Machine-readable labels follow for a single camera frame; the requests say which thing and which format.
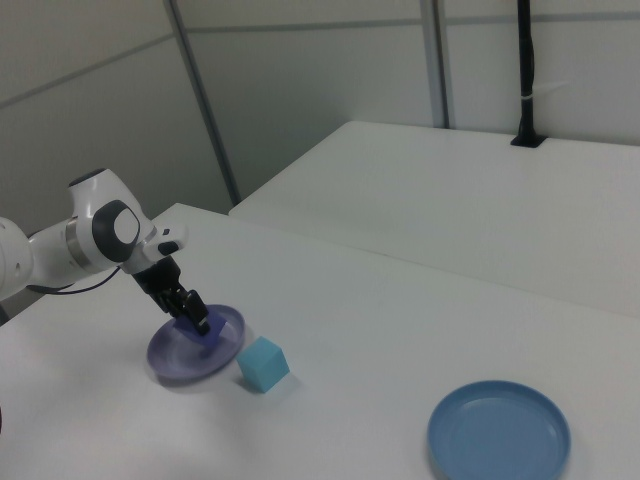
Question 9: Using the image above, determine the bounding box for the grey partition post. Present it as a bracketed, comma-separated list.
[426, 0, 452, 129]
[164, 0, 242, 207]

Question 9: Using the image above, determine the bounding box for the blue plate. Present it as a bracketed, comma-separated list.
[427, 380, 572, 480]

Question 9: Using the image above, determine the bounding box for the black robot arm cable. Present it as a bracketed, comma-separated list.
[0, 267, 123, 435]

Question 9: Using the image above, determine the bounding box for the purple plate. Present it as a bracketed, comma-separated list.
[146, 303, 247, 386]

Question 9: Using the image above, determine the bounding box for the cyan cube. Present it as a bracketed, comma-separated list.
[236, 336, 291, 394]

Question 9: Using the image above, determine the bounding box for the purple cube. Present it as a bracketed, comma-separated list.
[174, 312, 227, 352]

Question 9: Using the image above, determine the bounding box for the white side table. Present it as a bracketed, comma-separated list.
[228, 119, 640, 319]

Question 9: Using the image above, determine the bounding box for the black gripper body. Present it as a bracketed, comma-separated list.
[132, 256, 184, 314]

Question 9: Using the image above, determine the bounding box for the black pole with base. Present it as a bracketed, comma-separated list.
[509, 0, 547, 150]

